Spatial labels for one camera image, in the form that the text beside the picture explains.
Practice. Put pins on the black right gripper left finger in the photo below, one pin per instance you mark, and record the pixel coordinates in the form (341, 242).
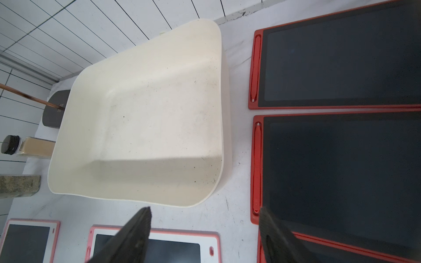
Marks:
(130, 244)

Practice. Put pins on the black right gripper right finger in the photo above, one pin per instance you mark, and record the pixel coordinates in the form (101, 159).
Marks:
(279, 244)

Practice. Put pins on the pink bottom writing tablet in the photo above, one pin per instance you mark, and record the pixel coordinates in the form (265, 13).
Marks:
(165, 246)

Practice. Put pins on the red writing tablet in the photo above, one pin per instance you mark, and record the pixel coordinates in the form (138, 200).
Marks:
(351, 173)
(363, 57)
(335, 248)

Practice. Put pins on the white pink writing tablet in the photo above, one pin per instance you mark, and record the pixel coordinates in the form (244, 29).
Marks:
(29, 241)

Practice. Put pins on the cream plastic storage box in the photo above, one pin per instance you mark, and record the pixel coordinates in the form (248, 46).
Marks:
(150, 124)

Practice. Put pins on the glass jar with grey contents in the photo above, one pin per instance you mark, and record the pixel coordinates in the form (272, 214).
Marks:
(13, 186)

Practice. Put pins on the glass jar with beige contents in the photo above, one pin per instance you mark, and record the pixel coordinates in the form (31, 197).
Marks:
(27, 147)

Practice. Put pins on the metal cup holder stand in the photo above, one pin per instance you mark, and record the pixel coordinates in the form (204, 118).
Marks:
(54, 112)

